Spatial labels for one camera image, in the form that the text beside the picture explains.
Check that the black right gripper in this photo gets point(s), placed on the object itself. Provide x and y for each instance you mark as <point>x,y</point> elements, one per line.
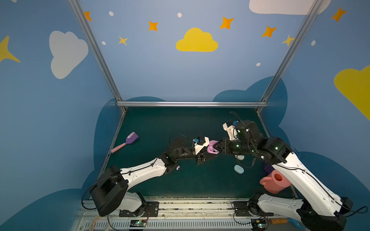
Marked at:
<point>224,145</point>

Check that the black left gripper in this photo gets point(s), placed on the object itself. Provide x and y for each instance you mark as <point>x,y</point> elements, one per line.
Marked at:
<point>199,156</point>

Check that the purple earbud charging case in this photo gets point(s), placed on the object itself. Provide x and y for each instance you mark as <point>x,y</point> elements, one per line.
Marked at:
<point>211,149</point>

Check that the light blue earbud charging case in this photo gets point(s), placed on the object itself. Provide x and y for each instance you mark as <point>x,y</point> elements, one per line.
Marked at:
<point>238,169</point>

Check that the white earbud charging case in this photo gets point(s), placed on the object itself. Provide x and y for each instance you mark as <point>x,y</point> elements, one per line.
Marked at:
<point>240,157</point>

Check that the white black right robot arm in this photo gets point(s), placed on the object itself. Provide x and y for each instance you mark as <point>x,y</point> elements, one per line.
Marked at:
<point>319,210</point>

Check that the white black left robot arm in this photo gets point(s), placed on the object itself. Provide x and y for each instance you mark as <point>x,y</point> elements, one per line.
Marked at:
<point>110,191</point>

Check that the pink toy watering can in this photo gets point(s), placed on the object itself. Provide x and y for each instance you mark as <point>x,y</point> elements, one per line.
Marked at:
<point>275,182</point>

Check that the purple pink toy scoop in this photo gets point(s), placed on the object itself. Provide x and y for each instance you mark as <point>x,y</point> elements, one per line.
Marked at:
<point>129,140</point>

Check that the green controller circuit board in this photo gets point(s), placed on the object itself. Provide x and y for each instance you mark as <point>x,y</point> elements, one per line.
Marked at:
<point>138,223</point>
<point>259,225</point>

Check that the blue toy garden fork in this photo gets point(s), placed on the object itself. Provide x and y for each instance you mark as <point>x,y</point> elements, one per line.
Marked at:
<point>296,223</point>

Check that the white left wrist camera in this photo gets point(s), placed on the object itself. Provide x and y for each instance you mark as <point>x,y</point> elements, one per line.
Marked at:
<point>200,143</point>

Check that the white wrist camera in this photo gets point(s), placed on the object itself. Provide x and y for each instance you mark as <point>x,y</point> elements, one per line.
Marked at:
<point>229,127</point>
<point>200,143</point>

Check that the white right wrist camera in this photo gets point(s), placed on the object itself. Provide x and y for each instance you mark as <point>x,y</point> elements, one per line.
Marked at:
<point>229,127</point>

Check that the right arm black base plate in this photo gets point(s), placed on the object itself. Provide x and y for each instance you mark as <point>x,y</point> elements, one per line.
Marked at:
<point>246,209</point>

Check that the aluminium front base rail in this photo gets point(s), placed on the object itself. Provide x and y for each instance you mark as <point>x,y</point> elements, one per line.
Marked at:
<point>177,213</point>

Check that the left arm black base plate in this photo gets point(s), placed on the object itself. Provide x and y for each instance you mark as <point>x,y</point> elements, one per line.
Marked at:
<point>147,208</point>

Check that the aluminium back frame rail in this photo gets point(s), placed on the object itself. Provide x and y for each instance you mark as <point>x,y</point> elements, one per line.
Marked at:
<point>191,104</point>

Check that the aluminium left side rail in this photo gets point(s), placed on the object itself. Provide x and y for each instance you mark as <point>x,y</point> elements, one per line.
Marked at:
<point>106,131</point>

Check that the aluminium right corner post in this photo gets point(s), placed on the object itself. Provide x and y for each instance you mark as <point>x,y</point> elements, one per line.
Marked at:
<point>299,37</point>

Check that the aluminium corner post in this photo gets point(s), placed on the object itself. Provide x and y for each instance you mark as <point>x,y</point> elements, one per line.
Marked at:
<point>79,13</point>
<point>299,37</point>

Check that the aluminium left corner post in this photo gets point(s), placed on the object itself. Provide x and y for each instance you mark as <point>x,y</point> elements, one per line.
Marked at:
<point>79,13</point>

